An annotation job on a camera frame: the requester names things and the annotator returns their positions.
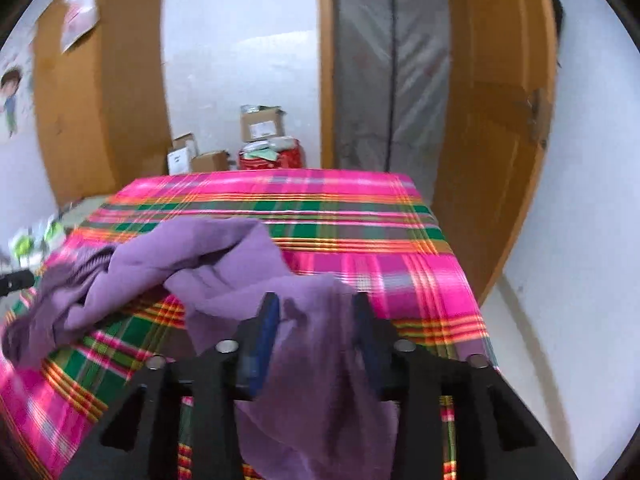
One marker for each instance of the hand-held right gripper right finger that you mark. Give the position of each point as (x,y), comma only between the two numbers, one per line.
(364,345)

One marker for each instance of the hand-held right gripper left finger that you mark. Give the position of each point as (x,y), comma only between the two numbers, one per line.
(265,345)

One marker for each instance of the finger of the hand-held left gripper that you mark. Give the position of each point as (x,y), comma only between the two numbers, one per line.
(17,281)

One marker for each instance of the purple fleece towel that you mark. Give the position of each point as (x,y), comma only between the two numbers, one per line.
(225,280)

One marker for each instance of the green tissue packet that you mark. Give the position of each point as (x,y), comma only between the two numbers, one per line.
(54,232)

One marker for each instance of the pink green plaid blanket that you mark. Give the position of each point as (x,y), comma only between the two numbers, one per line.
(350,220)

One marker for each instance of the red patterned bag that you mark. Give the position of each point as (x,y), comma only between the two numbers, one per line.
(280,157)

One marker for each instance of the wooden wardrobe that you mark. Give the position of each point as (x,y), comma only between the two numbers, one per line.
(100,110)

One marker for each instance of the small brown cardboard box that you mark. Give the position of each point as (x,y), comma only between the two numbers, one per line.
(210,161)

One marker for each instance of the open white box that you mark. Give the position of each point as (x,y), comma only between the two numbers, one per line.
(180,160)

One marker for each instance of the labelled cardboard box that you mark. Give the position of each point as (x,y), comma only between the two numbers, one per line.
(262,125)

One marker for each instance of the grey plastic door curtain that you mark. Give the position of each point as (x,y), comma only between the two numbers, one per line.
(390,85)

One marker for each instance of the wooden door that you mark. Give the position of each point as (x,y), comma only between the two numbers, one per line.
(490,110)

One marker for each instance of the paper poster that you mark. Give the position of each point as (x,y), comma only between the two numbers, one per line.
(79,12)

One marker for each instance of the cartoon wall sticker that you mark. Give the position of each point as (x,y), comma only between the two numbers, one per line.
(10,90)

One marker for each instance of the wooden door frame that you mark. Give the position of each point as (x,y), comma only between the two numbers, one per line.
(326,60)

